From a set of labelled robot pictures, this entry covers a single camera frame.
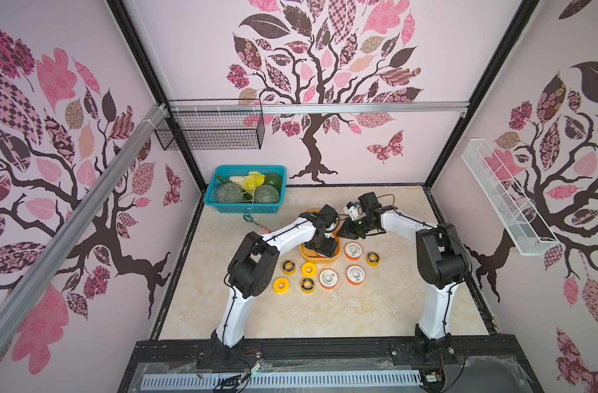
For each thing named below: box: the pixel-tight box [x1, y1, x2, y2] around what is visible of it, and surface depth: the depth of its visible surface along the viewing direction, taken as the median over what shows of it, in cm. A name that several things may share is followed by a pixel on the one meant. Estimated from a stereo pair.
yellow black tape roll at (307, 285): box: [299, 276, 316, 294], surface depth 89 cm
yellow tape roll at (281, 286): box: [272, 276, 290, 296], surface depth 88 cm
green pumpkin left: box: [217, 181, 245, 204], surface depth 105 cm
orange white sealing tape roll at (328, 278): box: [318, 267, 339, 290], surface depth 89 cm
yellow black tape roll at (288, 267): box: [281, 259, 298, 276], surface depth 94 cm
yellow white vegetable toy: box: [228, 171, 266, 192], surface depth 115 cm
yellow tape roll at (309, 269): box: [300, 262, 318, 279], surface depth 92 cm
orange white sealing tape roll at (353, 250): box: [344, 241, 363, 262], surface depth 97 cm
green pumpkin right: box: [253, 184, 280, 204], surface depth 106 cm
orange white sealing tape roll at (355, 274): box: [345, 264, 367, 286], surface depth 91 cm
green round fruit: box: [263, 171, 283, 193], surface depth 113 cm
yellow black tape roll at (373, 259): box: [365, 251, 381, 267], surface depth 96 cm
